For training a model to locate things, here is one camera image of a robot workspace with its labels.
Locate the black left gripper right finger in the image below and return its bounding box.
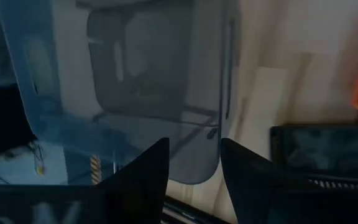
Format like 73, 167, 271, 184
221, 138, 358, 224

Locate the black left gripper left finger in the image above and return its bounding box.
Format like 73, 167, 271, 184
0, 138, 170, 224

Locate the black plastic slotted basket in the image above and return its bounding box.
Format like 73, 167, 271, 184
269, 123, 358, 190

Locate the translucent grey plastic bin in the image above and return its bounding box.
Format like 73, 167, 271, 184
0, 0, 239, 186

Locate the black metal table frame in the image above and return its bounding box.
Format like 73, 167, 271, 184
162, 195, 228, 224

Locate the yellow cable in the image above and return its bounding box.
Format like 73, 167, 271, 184
26, 139, 47, 177

